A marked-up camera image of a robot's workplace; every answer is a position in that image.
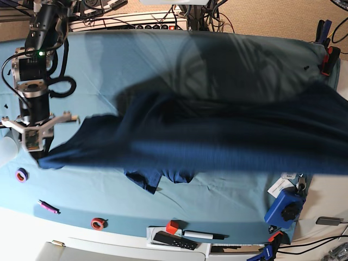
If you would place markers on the light blue table cloth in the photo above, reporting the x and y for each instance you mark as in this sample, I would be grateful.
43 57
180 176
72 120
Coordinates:
111 66

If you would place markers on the white paper card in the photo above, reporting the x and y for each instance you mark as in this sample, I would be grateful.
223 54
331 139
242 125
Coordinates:
278 186

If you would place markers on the white power strip red switch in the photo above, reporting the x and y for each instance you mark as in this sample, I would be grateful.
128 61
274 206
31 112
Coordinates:
170 26

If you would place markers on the red tape roll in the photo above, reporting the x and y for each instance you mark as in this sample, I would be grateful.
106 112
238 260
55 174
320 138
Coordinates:
98 223

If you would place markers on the orange black clamp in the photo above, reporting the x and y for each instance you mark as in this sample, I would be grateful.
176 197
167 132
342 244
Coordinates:
330 60
276 235

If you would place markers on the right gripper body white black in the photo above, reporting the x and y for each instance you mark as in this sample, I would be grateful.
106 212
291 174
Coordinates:
33 137

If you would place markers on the orange black lower clamp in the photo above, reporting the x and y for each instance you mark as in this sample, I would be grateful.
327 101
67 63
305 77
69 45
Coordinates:
276 235

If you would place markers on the white paper roll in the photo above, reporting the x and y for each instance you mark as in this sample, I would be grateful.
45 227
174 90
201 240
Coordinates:
8 150

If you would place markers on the black remote control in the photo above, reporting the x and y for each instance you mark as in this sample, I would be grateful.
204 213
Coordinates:
173 240

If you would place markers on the blue spring clamp top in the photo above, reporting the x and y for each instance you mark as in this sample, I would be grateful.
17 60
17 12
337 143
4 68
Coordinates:
322 31

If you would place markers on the blue black clamp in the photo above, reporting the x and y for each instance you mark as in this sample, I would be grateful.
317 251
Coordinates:
268 253

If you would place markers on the blue box black knob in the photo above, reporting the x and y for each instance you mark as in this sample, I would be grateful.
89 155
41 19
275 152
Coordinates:
285 209

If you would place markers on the red cube block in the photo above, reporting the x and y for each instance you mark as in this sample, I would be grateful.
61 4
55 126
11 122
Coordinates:
172 227

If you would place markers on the black foot pedal start label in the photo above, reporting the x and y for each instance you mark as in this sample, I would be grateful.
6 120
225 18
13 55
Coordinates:
94 6

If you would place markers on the purple tape roll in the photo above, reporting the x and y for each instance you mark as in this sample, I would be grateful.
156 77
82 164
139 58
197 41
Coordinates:
21 175

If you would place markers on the grey adapter box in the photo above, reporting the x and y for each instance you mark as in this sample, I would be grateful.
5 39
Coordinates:
328 221

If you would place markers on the dark blue t-shirt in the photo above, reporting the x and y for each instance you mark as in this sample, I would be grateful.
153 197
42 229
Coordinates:
168 135

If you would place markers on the metal carabiner keys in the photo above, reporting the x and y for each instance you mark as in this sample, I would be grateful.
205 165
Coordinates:
301 184

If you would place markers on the white book under remote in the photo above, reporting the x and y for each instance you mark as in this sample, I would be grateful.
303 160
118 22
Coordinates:
151 231

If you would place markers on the white packaged item blister card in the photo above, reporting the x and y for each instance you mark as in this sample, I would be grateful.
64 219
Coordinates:
288 175

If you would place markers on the pink marker pen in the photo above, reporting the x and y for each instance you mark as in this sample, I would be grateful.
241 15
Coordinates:
48 207

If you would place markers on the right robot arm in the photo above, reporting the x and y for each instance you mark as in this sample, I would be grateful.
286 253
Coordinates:
38 70

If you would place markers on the white black marker pen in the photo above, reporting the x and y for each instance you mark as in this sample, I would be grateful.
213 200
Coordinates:
203 235

